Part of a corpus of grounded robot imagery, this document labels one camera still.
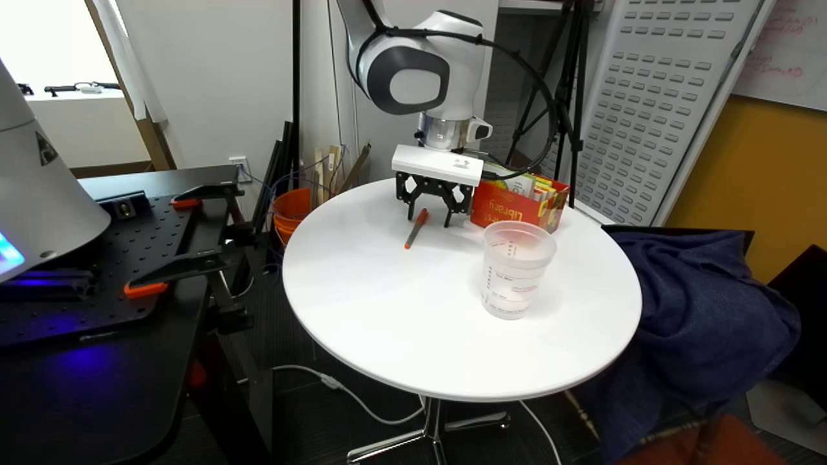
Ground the thin white floor cable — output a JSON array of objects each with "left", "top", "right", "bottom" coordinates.
[{"left": 517, "top": 398, "right": 569, "bottom": 465}]

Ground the tall black tripod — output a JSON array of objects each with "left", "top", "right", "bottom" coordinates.
[{"left": 503, "top": 0, "right": 599, "bottom": 210}]

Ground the thick white floor cable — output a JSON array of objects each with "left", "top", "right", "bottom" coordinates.
[{"left": 271, "top": 361, "right": 431, "bottom": 429}]

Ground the large black orange-handled clamp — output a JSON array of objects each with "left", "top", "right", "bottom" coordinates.
[{"left": 122, "top": 246, "right": 233, "bottom": 302}]

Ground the black box cabinet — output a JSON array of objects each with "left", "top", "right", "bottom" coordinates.
[{"left": 762, "top": 242, "right": 827, "bottom": 413}]

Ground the black perforated robot table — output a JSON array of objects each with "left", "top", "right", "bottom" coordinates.
[{"left": 0, "top": 163, "right": 260, "bottom": 465}]

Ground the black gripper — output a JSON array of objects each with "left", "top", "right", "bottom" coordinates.
[{"left": 396, "top": 171, "right": 475, "bottom": 230}]

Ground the navy blue cloth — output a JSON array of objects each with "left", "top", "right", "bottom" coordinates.
[{"left": 591, "top": 225, "right": 804, "bottom": 465}]

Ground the clear plastic cup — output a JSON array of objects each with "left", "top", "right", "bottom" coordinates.
[{"left": 479, "top": 220, "right": 559, "bottom": 322}]

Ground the bundle of wooden sticks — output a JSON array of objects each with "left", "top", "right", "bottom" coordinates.
[{"left": 308, "top": 143, "right": 375, "bottom": 210}]

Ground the chrome table base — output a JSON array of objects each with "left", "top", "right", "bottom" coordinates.
[{"left": 344, "top": 396, "right": 514, "bottom": 465}]

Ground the white perforated panel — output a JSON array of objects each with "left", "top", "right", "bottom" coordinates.
[{"left": 572, "top": 0, "right": 769, "bottom": 230}]

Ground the black vertical pole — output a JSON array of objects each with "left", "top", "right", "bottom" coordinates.
[{"left": 286, "top": 0, "right": 304, "bottom": 188}]

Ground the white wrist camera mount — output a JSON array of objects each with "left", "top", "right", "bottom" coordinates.
[{"left": 389, "top": 143, "right": 485, "bottom": 188}]

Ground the orange marker pen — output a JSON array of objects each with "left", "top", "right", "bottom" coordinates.
[{"left": 401, "top": 206, "right": 431, "bottom": 252}]

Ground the red box of colourful items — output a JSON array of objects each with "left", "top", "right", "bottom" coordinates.
[{"left": 468, "top": 165, "right": 573, "bottom": 234}]

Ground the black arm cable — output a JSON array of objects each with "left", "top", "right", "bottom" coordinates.
[{"left": 475, "top": 32, "right": 569, "bottom": 179}]

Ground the small black orange-handled clamp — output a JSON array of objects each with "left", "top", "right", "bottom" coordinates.
[{"left": 167, "top": 181, "right": 245, "bottom": 215}]

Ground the small black display device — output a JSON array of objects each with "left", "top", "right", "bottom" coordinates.
[{"left": 96, "top": 188, "right": 152, "bottom": 223}]

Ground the orange bucket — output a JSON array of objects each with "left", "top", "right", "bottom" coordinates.
[{"left": 271, "top": 187, "right": 317, "bottom": 247}]

